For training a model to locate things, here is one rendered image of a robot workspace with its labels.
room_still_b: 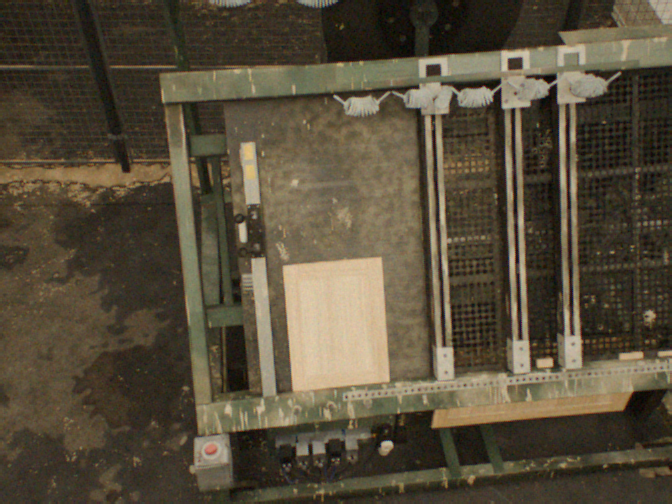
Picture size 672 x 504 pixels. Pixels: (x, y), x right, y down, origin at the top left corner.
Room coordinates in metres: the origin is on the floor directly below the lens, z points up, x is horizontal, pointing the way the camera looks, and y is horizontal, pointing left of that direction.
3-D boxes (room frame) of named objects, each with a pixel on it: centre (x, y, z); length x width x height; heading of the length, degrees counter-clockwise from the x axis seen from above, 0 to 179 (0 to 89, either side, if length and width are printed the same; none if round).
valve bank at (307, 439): (1.44, -0.03, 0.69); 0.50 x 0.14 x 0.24; 97
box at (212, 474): (1.32, 0.40, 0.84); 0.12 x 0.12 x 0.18; 7
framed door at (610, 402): (1.87, -0.93, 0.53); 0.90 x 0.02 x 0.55; 97
